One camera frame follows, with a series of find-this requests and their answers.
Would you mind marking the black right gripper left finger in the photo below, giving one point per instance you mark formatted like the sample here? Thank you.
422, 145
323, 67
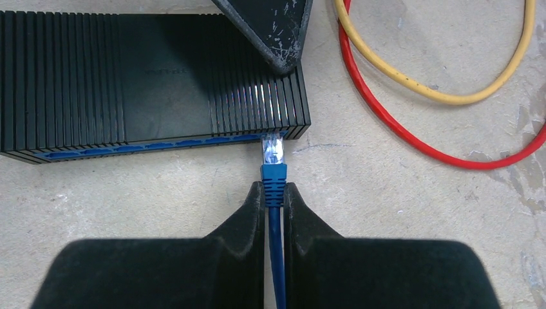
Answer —
224, 269

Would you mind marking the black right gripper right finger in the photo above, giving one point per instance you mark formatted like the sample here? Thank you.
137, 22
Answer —
327, 270

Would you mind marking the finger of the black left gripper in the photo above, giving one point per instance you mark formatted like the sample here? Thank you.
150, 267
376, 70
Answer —
276, 28

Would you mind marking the black network switch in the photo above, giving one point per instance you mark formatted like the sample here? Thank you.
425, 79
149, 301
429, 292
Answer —
78, 86

